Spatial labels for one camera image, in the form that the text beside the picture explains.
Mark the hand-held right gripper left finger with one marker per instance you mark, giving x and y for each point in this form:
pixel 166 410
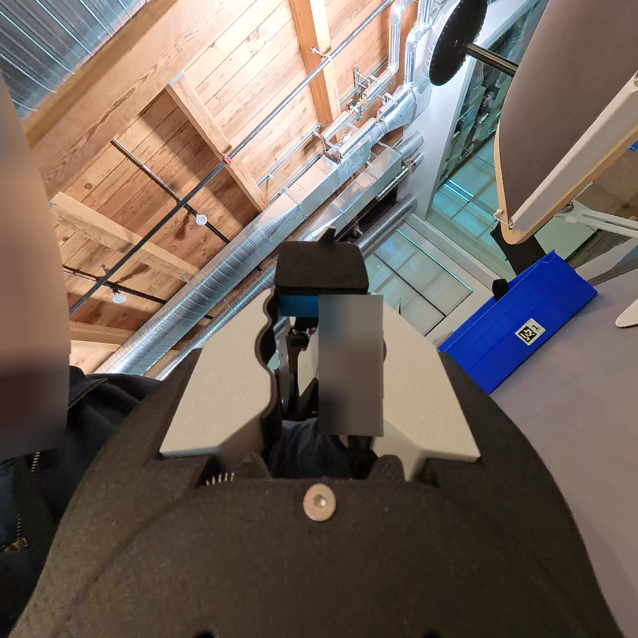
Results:
pixel 224 393

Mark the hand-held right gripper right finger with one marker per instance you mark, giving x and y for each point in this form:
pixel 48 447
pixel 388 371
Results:
pixel 423 398

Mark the blue black felt eraser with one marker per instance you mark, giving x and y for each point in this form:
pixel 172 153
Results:
pixel 319 269

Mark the blue plastic bin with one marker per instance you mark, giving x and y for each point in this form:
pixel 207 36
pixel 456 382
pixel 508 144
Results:
pixel 498 334

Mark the white jointed stand arm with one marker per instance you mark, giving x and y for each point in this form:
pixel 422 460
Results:
pixel 598 218

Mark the person's left forearm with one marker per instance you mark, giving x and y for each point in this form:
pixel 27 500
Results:
pixel 309 448

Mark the person's dark zip jacket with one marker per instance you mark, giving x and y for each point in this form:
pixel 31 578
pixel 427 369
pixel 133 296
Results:
pixel 74 423

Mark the black office chair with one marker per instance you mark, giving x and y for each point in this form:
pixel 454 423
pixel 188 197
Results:
pixel 523 254

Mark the black disc-top floor lamp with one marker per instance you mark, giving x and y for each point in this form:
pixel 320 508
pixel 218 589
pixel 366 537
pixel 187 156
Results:
pixel 456 40

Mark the large round metal duct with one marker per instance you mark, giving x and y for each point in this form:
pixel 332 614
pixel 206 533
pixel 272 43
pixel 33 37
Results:
pixel 224 279
pixel 379 224

